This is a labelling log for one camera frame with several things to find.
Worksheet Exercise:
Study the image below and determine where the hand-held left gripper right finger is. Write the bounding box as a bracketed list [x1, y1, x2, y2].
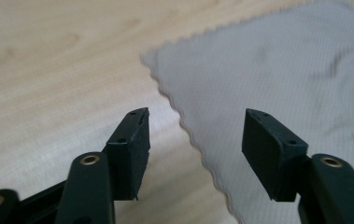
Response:
[241, 107, 310, 203]

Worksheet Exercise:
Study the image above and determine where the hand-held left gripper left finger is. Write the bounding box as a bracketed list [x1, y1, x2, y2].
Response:
[104, 106, 151, 202]

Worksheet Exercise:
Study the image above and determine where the beige cloth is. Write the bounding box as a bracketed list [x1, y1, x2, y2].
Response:
[139, 0, 354, 224]

